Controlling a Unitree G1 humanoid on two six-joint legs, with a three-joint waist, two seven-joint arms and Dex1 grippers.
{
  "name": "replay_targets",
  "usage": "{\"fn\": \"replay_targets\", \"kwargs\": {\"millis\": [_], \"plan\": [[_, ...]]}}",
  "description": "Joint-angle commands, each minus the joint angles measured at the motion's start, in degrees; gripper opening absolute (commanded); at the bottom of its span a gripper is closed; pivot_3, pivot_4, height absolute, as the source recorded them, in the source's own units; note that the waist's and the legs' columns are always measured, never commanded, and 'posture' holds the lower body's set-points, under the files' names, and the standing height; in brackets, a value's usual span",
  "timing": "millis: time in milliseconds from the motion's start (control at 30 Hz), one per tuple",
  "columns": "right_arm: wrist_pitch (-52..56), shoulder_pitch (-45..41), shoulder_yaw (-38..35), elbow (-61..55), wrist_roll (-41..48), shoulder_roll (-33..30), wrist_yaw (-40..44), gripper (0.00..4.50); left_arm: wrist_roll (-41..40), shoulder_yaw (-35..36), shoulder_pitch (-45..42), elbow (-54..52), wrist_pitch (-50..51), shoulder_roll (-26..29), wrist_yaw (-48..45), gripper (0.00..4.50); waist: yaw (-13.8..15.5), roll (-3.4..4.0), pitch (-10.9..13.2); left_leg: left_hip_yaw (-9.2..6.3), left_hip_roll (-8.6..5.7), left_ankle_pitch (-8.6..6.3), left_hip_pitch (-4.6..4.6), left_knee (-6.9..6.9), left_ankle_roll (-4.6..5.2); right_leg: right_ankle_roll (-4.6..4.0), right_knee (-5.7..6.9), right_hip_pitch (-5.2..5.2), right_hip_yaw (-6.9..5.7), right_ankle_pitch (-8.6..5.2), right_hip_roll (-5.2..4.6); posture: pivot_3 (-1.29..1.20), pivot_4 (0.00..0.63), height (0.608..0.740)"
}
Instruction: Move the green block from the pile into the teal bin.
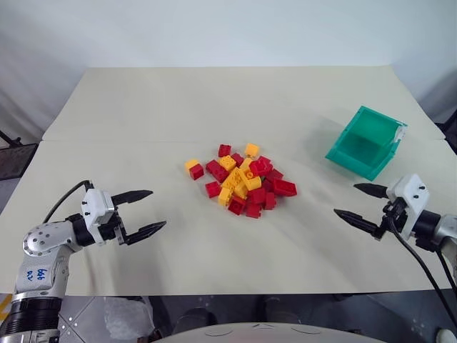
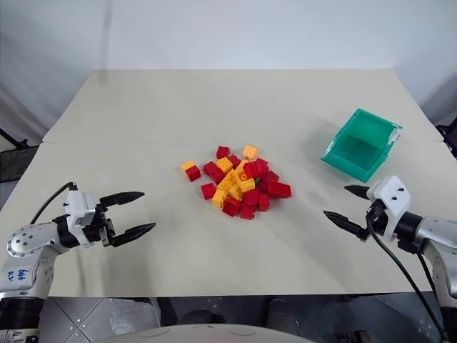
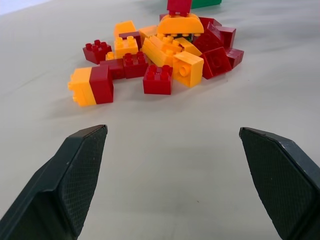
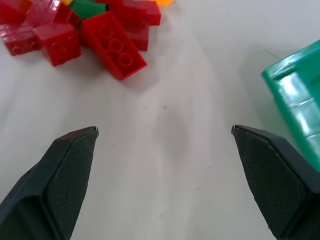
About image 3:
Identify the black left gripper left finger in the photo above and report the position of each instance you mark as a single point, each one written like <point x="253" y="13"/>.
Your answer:
<point x="62" y="180"/>

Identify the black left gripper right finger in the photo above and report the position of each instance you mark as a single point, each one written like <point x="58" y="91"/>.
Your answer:
<point x="277" y="180"/>

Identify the red studded toy block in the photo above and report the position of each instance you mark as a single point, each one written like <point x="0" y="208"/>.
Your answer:
<point x="135" y="66"/>
<point x="96" y="52"/>
<point x="157" y="83"/>

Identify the long orange toy block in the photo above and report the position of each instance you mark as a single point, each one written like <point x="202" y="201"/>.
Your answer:
<point x="158" y="51"/>

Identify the orange curved plastic brick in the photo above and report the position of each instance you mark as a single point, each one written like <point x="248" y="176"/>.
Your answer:
<point x="180" y="24"/>

